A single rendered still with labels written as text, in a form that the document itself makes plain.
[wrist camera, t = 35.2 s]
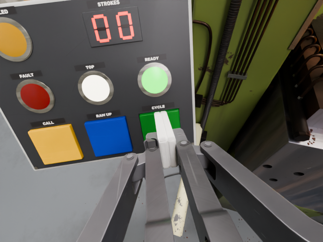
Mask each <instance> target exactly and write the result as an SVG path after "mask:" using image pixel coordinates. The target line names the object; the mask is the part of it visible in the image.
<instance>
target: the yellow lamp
mask: <svg viewBox="0 0 323 242"><path fill-rule="evenodd" d="M26 48H27V43H26V39H25V37H24V35H23V34H22V32H21V31H20V30H19V29H18V28H17V27H15V26H14V25H12V24H8V23H0V51H1V52H2V53H4V54H6V55H8V56H11V57H19V56H21V55H23V54H24V53H25V51H26Z"/></svg>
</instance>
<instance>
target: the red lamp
mask: <svg viewBox="0 0 323 242"><path fill-rule="evenodd" d="M20 94H21V98H22V100H23V102H24V103H25V104H26V105H28V106H29V107H31V108H33V109H45V108H46V107H47V106H48V105H49V103H50V97H49V94H48V93H47V91H46V90H45V89H44V88H43V87H41V86H39V85H37V84H27V85H24V86H23V87H22V89H21V92H20Z"/></svg>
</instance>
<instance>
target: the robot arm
mask: <svg viewBox="0 0 323 242"><path fill-rule="evenodd" d="M154 117H155V123H156V130H157V132H153V133H147V135H146V140H145V141H144V147H145V152H144V153H142V154H141V155H137V154H136V153H129V154H126V155H125V156H124V157H123V158H122V160H121V162H120V164H119V165H118V167H117V169H116V171H115V173H114V174H113V176H112V178H111V180H110V181H109V183H108V185H107V187H106V189H105V190H104V192H103V194H102V196H101V198H100V199H99V201H98V203H97V205H96V207H95V208H94V210H93V212H92V214H91V216H90V217H89V219H88V221H87V223H86V225H85V226H84V228H83V230H82V232H81V233H80V235H79V237H78V239H77V241H76V242H123V241H124V237H125V234H126V231H127V228H128V225H129V222H130V218H131V216H132V213H133V210H134V206H135V203H136V200H137V197H138V193H139V190H140V187H141V184H142V181H143V178H145V177H146V224H145V242H175V241H174V233H173V227H172V221H171V215H170V209H169V203H168V197H167V191H166V185H165V179H164V173H163V169H168V168H169V167H172V168H174V167H177V166H178V165H179V174H181V177H182V181H183V184H184V188H185V191H186V195H187V199H188V202H189V206H190V209H191V213H192V217H193V220H194V223H195V227H196V230H197V234H198V237H199V242H243V240H242V238H241V236H240V234H239V232H238V230H237V228H236V226H235V224H234V222H233V220H232V218H231V216H230V214H229V213H228V211H227V210H223V208H222V206H221V204H220V202H219V200H218V198H217V196H216V194H215V192H214V189H213V187H212V185H211V183H210V181H211V182H212V183H213V184H214V186H215V187H216V188H217V189H218V190H219V191H220V193H221V194H222V195H223V196H224V197H225V198H226V200H227V201H228V202H229V203H230V204H231V205H232V207H233V208H234V209H235V210H236V211H237V212H238V214H239V215H240V216H241V217H242V218H243V219H244V220H245V221H246V223H247V224H248V225H249V226H250V227H251V228H252V229H253V231H254V232H255V233H256V234H257V235H258V237H259V238H260V239H261V240H262V241H263V242H323V225H322V224H320V223H319V222H317V221H315V220H313V219H311V218H310V217H308V216H307V215H306V214H304V213H303V212H302V211H300V210H299V209H298V208H297V207H295V206H294V205H293V204H292V203H290V202H289V201H288V200H286V199H285V198H284V197H283V196H281V195H280V194H279V193H278V192H277V191H275V190H274V189H273V188H272V187H270V186H269V185H268V184H266V183H265V182H264V181H262V180H261V179H260V178H259V177H257V176H256V175H255V174H254V173H252V172H251V171H250V170H249V169H247V168H246V167H245V166H243V165H242V164H241V163H239V162H238V161H237V160H236V159H234V158H233V157H232V156H231V155H229V154H228V153H227V152H225V151H224V150H223V149H222V148H220V147H219V146H218V145H217V144H216V143H214V142H212V141H203V142H201V144H200V145H192V144H191V143H190V142H189V141H188V140H187V138H186V135H185V133H184V131H183V130H182V129H181V128H177V129H172V127H171V124H170V121H169V118H168V115H167V112H166V111H161V112H155V113H154ZM209 180H210V181H209Z"/></svg>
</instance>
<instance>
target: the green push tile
mask: <svg viewBox="0 0 323 242"><path fill-rule="evenodd" d="M161 111H166V112H167V115H168V118H169V121H170V124H171V127H172V129H177V128H181V126H180V114H179V109H178V108H177V109H168V110H161ZM161 111H155V112H161ZM155 112H148V113H141V114H139V119H140V124H141V129H142V134H143V139H144V141H145V140H146V135H147V133H153V132H157V130H156V123H155V117H154V113H155Z"/></svg>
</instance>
